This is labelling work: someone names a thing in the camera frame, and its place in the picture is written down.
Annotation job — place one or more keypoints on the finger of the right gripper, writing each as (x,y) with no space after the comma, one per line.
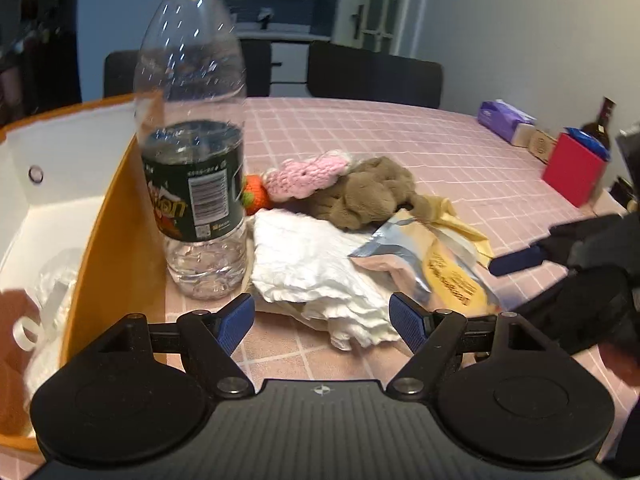
(514,262)

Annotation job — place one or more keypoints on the brown glass bottle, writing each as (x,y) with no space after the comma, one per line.
(598,129)

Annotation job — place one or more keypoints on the purple tissue pack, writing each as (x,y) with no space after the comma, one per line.
(502,118)

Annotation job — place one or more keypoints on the orange crochet toy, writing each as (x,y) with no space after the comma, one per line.
(254,196)

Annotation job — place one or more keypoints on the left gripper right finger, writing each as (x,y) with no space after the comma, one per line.
(433,338)

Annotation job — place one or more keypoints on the orange white storage box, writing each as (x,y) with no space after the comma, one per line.
(79,247)

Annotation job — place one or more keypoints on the black chair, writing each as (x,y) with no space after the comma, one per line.
(118,73)
(338,72)

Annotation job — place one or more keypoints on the pink white crochet toy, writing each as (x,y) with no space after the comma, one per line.
(296,179)

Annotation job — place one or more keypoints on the black chair right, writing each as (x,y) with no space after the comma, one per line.
(338,72)

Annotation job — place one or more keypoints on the yellow cloth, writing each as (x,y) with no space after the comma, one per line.
(445,217)

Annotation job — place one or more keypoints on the clear plastic water bottle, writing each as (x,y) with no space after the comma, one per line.
(189,93)

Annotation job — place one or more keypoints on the brown plush toy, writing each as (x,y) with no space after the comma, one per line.
(371,194)

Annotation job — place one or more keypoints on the white door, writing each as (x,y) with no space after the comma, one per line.
(385,26)

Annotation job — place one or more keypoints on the white cloth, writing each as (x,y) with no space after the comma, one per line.
(301,268)

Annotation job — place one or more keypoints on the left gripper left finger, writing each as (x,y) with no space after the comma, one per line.
(208,340)

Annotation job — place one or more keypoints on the yellow wet wipes pack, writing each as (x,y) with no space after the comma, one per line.
(436,267)

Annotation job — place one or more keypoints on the white cabinet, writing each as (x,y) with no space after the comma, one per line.
(276,63)

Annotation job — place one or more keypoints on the red box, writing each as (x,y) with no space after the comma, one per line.
(573,170)

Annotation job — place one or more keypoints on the black chair left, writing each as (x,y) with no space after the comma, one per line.
(118,73)

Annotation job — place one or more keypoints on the wooden round-pattern box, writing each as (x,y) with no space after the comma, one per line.
(539,143)

